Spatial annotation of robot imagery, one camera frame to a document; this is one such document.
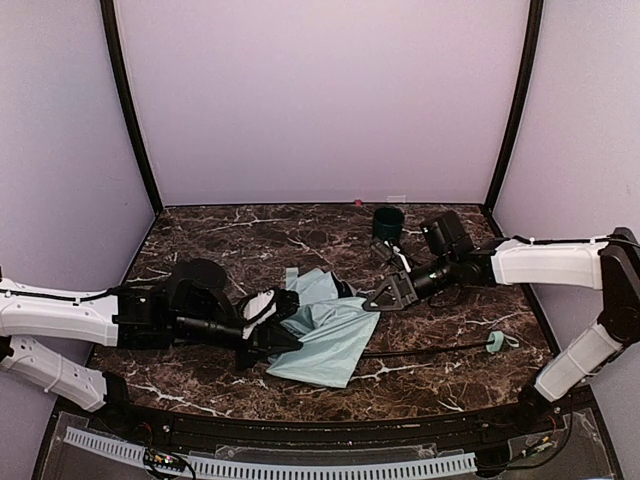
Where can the black cylindrical cup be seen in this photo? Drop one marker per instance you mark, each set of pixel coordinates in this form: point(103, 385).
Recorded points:
point(387, 225)

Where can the mint green folding umbrella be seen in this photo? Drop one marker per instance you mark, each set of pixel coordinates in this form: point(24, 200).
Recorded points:
point(332, 326)

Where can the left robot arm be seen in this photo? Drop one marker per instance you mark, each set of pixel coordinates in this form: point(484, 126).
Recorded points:
point(190, 305)

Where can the right black frame post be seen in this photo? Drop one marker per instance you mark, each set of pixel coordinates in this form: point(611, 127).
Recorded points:
point(526, 64)

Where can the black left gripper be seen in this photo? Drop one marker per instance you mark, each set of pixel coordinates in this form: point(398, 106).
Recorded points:
point(252, 338)

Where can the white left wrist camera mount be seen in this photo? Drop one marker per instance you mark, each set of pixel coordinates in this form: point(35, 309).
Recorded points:
point(255, 310)

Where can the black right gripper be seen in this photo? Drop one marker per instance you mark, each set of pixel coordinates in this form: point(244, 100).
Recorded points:
point(406, 289)

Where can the grey slotted cable duct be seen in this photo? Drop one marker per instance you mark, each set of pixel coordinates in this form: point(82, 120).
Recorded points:
point(247, 463)

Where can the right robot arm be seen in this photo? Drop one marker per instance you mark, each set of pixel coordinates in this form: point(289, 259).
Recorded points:
point(608, 264)

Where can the black curved front rail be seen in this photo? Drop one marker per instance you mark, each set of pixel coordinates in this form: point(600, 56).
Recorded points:
point(198, 432)

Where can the black frame post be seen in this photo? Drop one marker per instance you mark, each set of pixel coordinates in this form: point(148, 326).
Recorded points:
point(526, 64)
point(126, 100)

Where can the left black frame post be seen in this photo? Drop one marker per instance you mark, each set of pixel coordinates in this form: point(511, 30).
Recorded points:
point(126, 100)

